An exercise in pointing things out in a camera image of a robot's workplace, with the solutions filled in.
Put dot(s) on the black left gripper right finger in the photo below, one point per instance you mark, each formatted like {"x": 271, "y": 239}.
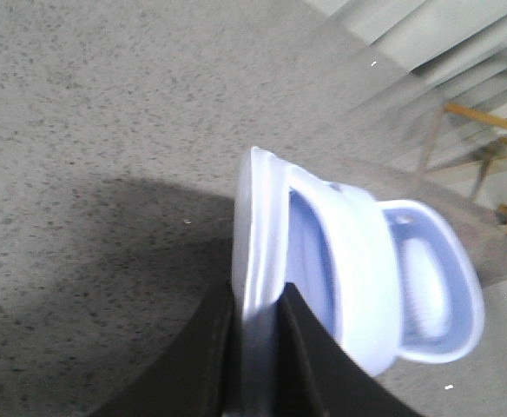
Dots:
{"x": 314, "y": 377}

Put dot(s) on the grey-white pleated curtain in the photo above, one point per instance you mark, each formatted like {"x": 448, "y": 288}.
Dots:
{"x": 411, "y": 55}

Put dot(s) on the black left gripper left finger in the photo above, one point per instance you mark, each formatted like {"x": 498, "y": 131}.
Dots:
{"x": 188, "y": 379}

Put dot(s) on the light blue slipper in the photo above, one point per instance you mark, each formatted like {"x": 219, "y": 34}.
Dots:
{"x": 443, "y": 304}
{"x": 331, "y": 242}

